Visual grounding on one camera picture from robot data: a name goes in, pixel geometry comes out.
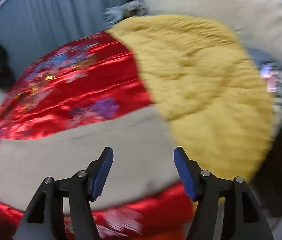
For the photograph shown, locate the beige fabric pant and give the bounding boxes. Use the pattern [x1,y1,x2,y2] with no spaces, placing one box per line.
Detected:
[0,106,179,211]

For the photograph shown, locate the yellow dotted plush blanket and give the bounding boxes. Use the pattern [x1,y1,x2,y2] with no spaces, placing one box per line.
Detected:
[108,15,273,181]

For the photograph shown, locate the cluttered bedside items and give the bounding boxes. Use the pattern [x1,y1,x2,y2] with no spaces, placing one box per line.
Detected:
[247,47,282,136]

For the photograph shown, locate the red floral satin quilt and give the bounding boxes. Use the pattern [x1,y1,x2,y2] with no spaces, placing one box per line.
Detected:
[0,32,193,239]

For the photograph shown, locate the patterned clothes pile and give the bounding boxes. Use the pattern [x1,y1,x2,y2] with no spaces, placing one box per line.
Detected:
[103,0,149,28]

